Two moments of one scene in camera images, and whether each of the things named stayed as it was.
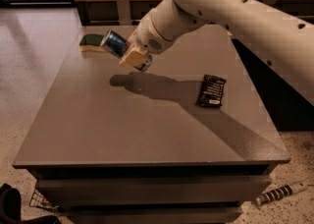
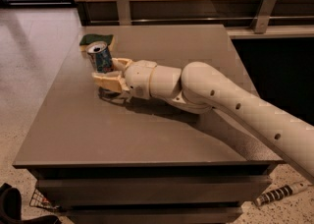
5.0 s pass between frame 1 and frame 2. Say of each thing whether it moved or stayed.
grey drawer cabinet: stayed
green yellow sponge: stayed
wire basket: stayed
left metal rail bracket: stayed
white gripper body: moved
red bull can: moved
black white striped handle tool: stayed
